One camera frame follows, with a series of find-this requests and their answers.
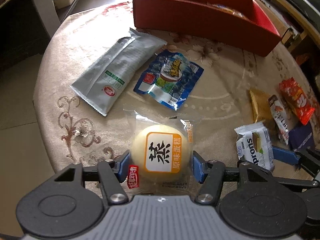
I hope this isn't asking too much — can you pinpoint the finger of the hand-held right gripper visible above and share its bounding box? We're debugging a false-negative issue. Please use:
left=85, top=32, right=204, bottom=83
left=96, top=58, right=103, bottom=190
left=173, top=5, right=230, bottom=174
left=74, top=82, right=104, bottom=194
left=274, top=177, right=320, bottom=193
left=272, top=147, right=320, bottom=180

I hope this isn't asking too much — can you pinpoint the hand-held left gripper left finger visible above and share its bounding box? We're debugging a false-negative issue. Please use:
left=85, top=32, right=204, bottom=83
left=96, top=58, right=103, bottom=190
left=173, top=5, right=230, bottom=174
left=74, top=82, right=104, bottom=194
left=50, top=152, right=131, bottom=205

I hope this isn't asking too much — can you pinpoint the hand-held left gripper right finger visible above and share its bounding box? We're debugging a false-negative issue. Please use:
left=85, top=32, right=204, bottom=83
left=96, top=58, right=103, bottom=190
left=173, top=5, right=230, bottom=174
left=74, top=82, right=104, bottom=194
left=192, top=151, right=274, bottom=205

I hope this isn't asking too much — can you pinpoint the dark blue snack packet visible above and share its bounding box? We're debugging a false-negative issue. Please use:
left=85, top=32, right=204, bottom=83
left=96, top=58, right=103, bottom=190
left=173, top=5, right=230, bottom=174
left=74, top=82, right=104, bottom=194
left=289, top=124, right=315, bottom=152

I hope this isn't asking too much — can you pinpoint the white cracker packet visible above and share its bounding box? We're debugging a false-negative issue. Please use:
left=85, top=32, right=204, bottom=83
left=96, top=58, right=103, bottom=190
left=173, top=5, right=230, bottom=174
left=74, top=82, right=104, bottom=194
left=234, top=121, right=275, bottom=172

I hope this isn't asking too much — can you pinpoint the white and brown snack packet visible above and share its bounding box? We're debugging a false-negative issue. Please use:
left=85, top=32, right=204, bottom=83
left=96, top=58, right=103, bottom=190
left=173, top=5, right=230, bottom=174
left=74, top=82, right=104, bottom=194
left=268, top=95, right=290, bottom=145

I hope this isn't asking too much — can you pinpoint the round yellow steamed cake packet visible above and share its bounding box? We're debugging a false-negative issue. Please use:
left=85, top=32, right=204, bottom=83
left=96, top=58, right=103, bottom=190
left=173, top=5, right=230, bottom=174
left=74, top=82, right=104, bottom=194
left=124, top=109, right=195, bottom=195

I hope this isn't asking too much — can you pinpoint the golden brown snack packet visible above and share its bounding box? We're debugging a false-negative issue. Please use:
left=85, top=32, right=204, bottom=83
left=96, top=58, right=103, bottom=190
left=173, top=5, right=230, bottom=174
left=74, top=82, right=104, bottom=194
left=249, top=89, right=274, bottom=124

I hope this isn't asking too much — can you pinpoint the red gummy candy packet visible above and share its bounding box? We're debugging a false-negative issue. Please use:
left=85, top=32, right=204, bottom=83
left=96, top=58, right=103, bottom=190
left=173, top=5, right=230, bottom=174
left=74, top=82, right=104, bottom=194
left=279, top=78, right=315, bottom=125

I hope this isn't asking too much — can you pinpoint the grey snack packet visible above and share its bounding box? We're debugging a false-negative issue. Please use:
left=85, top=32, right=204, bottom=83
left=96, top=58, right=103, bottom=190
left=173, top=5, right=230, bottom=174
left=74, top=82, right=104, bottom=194
left=69, top=27, right=167, bottom=117

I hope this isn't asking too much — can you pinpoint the red cardboard box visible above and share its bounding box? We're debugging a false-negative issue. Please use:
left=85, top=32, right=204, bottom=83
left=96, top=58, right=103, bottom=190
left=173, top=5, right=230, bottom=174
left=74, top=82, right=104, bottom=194
left=132, top=0, right=282, bottom=57

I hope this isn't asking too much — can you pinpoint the orange plastic bag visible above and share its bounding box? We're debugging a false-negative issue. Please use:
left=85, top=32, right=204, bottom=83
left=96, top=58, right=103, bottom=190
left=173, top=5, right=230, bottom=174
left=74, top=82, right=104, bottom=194
left=297, top=53, right=312, bottom=66

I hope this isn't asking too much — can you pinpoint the wooden television cabinet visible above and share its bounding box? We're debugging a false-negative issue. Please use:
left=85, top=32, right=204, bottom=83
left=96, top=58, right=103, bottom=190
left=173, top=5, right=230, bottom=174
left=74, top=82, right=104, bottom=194
left=215, top=0, right=320, bottom=55

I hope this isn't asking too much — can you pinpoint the dark low cabinet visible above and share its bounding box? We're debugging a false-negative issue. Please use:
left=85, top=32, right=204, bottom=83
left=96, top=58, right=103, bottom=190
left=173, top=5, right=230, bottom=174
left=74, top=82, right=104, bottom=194
left=0, top=0, right=85, bottom=68

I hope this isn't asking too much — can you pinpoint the black cable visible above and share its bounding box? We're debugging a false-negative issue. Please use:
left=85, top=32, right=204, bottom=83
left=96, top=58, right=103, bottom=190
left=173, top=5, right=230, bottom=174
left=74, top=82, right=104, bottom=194
left=282, top=27, right=294, bottom=48

